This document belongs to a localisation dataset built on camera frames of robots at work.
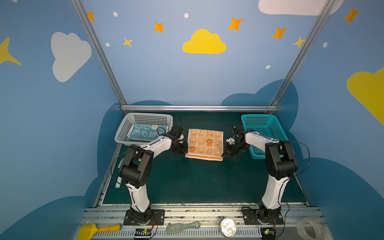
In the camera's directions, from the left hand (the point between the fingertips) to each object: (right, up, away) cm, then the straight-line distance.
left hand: (187, 150), depth 95 cm
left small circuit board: (-21, -37, -22) cm, 48 cm away
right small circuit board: (+41, -38, -22) cm, 61 cm away
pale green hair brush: (-4, -34, -25) cm, 42 cm away
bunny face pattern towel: (-29, +12, +10) cm, 33 cm away
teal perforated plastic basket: (+58, +17, +16) cm, 63 cm away
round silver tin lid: (+20, -31, -28) cm, 46 cm away
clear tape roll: (+61, -35, -23) cm, 74 cm away
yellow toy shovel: (-46, -35, -26) cm, 63 cm away
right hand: (+24, -2, 0) cm, 24 cm away
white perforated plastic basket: (-44, +9, +3) cm, 45 cm away
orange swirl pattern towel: (+13, +3, +7) cm, 15 cm away
